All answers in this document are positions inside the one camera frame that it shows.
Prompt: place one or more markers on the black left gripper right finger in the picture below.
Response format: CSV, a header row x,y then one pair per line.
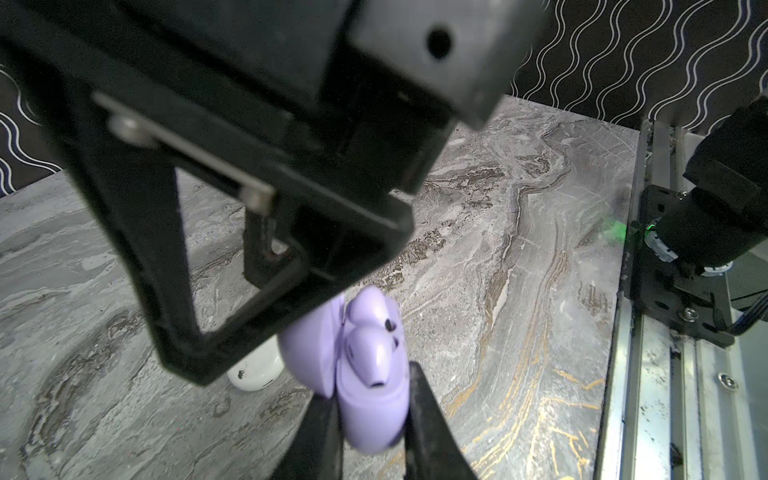
x,y
430,449

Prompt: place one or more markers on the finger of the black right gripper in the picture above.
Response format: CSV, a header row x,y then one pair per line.
x,y
124,136

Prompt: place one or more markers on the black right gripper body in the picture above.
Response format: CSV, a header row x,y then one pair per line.
x,y
379,84

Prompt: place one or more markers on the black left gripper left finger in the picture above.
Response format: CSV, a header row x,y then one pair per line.
x,y
316,451

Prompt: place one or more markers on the purple earbud charging case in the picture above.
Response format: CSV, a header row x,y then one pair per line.
x,y
314,351

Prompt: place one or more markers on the white earbud charging case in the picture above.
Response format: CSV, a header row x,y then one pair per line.
x,y
259,368

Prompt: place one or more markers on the purple earbud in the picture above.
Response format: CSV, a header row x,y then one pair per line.
x,y
372,306
370,352

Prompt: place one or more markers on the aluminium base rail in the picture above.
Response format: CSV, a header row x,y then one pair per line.
x,y
676,406

